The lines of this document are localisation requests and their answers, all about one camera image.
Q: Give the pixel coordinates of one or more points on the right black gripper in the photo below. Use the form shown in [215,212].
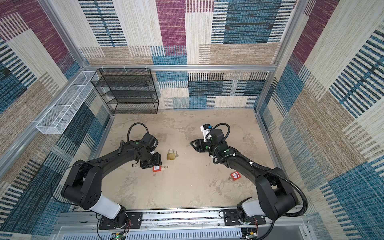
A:
[199,146]

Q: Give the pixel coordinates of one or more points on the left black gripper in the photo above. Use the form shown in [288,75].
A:
[157,161]

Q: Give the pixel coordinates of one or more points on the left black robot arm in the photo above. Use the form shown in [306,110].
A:
[83,186]

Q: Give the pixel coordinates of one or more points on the black mounting plate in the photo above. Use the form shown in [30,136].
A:
[232,218]
[133,220]

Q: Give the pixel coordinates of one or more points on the black wire shelf rack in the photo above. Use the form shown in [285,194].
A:
[127,91]

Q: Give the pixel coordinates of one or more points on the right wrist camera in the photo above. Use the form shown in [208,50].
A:
[205,129]

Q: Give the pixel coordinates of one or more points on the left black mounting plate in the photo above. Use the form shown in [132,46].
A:
[133,220]

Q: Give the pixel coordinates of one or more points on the red padlock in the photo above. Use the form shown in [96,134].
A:
[235,176]
[159,168]

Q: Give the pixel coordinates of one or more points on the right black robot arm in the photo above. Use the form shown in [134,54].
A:
[275,192]

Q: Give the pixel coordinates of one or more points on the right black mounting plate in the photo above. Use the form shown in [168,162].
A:
[232,218]

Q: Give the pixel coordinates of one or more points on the brass padlock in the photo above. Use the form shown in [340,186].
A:
[172,155]

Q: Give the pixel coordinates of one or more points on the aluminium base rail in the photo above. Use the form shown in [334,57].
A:
[180,224]

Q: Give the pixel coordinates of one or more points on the white wire mesh basket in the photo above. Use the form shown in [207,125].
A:
[59,116]

